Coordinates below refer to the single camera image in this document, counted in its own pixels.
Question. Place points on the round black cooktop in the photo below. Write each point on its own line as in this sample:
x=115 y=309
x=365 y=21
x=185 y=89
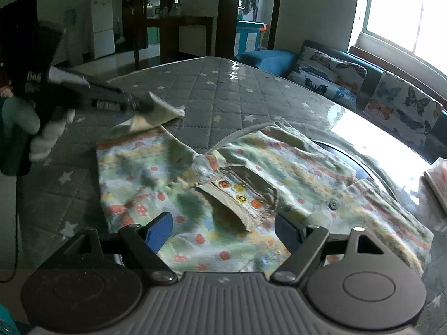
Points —
x=370 y=174

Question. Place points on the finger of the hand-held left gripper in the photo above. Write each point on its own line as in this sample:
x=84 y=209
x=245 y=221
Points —
x=87 y=83
x=118 y=103

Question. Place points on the flat butterfly print cushion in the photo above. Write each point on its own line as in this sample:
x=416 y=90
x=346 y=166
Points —
x=314 y=85

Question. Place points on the large butterfly print cushion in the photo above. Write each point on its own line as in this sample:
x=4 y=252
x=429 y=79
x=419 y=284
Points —
x=401 y=108

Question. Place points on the dark wooden shelf cabinet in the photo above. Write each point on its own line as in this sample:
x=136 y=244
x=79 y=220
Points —
x=134 y=14

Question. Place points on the blue cabinet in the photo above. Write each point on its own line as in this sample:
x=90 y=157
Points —
x=248 y=38

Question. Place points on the small butterfly print cushion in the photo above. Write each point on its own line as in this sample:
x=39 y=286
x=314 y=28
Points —
x=335 y=66

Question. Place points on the blue sofa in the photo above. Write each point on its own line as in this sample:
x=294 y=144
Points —
x=269 y=61

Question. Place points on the white refrigerator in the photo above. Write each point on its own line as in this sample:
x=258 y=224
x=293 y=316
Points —
x=103 y=28

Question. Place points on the hanging clothes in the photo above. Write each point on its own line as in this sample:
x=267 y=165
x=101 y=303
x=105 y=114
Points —
x=251 y=1

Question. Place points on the folded pink garment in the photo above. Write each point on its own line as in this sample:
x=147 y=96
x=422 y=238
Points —
x=438 y=185

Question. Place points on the grey quilted star table cover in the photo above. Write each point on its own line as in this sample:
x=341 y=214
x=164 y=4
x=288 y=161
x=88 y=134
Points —
x=209 y=94

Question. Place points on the window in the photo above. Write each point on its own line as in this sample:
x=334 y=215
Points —
x=394 y=7

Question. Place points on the dark wooden door frame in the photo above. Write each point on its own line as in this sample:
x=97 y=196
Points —
x=227 y=14

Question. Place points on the person's left hand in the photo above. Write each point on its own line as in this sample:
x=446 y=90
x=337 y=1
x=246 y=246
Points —
x=49 y=136

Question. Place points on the green patterned child's shirt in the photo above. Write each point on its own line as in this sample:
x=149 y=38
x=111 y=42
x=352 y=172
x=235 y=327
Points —
x=244 y=153

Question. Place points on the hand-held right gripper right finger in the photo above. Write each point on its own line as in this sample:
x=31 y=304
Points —
x=288 y=233

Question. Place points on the dark wooden counter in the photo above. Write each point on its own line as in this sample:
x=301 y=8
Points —
x=188 y=38

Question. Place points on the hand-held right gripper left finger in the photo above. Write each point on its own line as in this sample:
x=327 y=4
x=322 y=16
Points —
x=159 y=232

